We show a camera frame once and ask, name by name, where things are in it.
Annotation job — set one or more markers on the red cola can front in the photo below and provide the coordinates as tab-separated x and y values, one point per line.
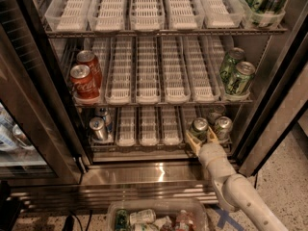
83	81

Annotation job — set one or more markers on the fridge glass door left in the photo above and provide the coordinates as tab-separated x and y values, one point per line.
34	93

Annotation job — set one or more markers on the silver blue can front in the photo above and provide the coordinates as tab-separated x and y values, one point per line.
97	125

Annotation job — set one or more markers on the silver blue can rear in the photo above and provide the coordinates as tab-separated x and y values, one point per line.
104	113

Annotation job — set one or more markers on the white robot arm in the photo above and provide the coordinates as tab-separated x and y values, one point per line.
234	191

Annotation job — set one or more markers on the shelf tray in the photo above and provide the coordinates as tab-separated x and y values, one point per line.
202	82
147	71
126	127
107	15
262	21
147	15
222	13
176	84
118	87
184	14
68	15
170	126
148	127

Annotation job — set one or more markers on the blue tape cross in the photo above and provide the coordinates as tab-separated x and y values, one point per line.
225	218

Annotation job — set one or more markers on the red cola can rear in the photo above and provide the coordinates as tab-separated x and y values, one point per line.
88	58

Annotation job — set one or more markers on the fridge right door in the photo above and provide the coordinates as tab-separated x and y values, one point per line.
279	94

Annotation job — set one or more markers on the red bottle in bin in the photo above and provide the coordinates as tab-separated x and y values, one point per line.
184	221

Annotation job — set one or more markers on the red cola can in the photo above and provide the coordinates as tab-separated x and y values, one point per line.
88	58
83	81

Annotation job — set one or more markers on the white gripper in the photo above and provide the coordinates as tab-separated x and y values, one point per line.
208	152

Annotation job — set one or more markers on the white can in bin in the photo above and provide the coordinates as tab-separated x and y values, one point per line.
143	216

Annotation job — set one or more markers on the clear plastic bin on floor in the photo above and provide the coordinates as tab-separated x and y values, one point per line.
166	211

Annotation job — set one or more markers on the silver blue can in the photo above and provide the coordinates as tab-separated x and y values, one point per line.
97	125
104	113

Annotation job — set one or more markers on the green can in bin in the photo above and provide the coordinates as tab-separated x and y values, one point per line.
121	220

